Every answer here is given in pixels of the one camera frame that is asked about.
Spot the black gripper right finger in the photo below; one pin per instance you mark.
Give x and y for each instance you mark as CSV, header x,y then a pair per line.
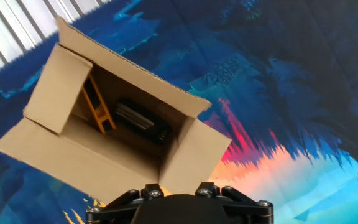
x,y
244,207

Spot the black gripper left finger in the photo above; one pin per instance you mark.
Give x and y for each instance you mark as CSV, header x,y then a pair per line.
x,y
120,203

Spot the brown cardboard box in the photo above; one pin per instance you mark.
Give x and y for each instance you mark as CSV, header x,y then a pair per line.
x,y
73,155

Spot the black grey ribbed block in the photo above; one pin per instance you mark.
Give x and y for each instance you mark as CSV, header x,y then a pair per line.
x,y
141,121

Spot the yellow plastic tool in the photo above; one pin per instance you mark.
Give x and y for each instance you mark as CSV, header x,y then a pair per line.
x,y
99,109

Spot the forest sunset print cloth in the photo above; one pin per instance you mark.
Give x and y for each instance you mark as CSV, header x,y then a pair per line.
x,y
291,77

